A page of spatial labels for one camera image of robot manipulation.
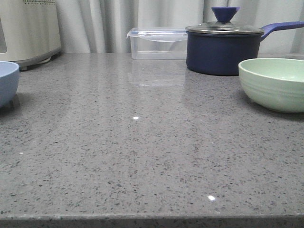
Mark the light green bowl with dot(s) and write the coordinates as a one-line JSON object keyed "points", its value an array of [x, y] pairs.
{"points": [[274, 83]]}

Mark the light blue bowl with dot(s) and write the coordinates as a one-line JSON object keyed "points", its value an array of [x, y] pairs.
{"points": [[9, 81]]}

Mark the clear plastic food container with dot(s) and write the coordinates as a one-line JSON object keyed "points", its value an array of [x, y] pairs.
{"points": [[158, 43]]}

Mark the dark blue saucepan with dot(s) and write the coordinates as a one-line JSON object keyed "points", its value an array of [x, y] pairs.
{"points": [[220, 54]]}

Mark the grey curtain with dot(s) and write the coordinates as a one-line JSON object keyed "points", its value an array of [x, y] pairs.
{"points": [[101, 26]]}

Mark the glass lid with blue knob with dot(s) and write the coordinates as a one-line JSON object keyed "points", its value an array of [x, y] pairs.
{"points": [[224, 25]]}

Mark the cream toaster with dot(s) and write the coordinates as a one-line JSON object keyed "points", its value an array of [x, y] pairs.
{"points": [[29, 31]]}

